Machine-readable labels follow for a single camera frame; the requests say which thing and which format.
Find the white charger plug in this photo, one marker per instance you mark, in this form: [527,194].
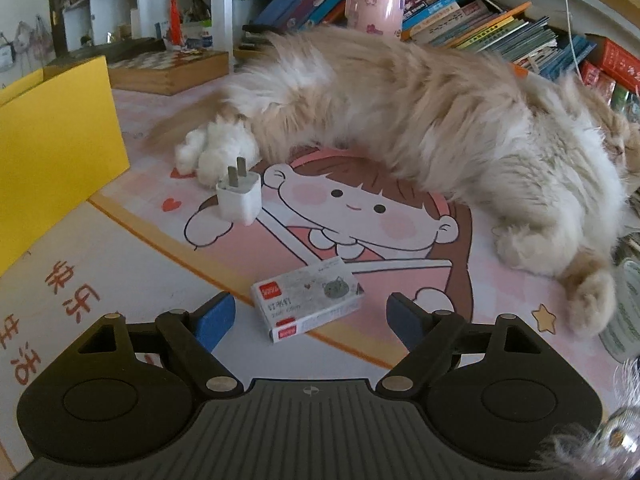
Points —
[240,200]

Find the pink printed cup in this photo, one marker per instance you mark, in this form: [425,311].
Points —
[375,2]

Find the wooden chessboard box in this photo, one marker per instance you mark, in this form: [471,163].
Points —
[170,72]

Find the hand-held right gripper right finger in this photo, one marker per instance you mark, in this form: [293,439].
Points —
[405,322]

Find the white bookshelf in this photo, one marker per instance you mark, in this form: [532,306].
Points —
[222,10]

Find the row of leaning books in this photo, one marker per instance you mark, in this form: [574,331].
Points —
[450,15]

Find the red slim bottle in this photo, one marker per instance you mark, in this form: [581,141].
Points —
[175,20]

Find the white staples box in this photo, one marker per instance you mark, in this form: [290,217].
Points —
[305,295]

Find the fluffy cream cat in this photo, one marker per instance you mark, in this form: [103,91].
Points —
[425,120]

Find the yellow cardboard box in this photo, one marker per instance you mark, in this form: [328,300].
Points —
[55,160]

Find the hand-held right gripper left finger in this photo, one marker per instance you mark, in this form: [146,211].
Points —
[215,322]

